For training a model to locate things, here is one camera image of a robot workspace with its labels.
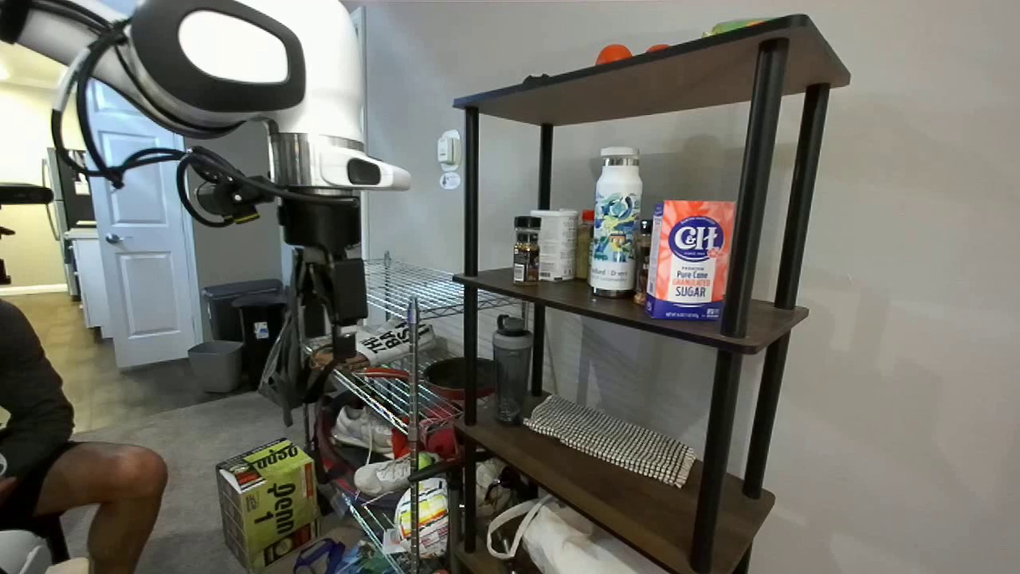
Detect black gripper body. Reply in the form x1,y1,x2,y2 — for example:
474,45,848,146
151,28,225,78
280,195,366,361

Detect blackish pepper spice bottle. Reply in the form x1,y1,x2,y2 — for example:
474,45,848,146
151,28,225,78
514,218,542,284

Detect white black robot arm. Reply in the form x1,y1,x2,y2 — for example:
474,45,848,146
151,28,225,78
0,0,413,203

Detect dark grey shaker bottle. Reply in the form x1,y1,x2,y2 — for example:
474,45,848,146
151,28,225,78
492,317,532,426

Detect white patterned Stanford bottle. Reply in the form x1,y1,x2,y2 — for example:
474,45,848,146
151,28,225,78
589,146,644,298

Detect dark wood metal shelf unit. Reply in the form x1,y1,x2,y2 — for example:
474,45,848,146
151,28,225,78
456,13,852,574

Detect white bag on bottom shelf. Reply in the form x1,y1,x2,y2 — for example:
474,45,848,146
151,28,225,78
485,498,666,574

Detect black trash bin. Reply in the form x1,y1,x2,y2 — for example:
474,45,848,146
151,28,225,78
200,279,287,388

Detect white sneaker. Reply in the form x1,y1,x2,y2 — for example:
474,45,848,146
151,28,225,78
333,407,391,456

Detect dark round pan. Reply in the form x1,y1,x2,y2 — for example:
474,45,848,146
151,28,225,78
423,358,498,403

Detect white panel door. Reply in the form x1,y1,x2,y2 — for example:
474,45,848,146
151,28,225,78
83,78,209,375

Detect green cardboard box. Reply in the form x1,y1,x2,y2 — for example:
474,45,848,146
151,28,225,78
216,437,320,572

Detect white cylindrical container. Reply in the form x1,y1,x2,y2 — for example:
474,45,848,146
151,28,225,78
538,210,578,281

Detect checkered cloth mat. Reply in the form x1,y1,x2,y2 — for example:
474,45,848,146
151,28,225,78
523,395,695,487

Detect seated person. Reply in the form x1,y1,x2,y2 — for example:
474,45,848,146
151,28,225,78
0,302,170,574

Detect C&H sugar bag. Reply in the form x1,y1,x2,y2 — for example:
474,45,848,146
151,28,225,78
644,198,733,321

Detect orange fruit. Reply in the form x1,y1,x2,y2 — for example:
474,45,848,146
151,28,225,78
597,45,631,64

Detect green fruit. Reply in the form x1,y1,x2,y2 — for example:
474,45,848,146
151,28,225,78
708,19,761,34

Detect chrome wire rack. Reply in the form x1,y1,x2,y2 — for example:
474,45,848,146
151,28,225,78
311,256,462,574

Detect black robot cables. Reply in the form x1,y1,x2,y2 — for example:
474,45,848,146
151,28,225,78
49,19,280,231

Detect white wall device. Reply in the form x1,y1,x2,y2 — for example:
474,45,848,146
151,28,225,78
438,132,462,191

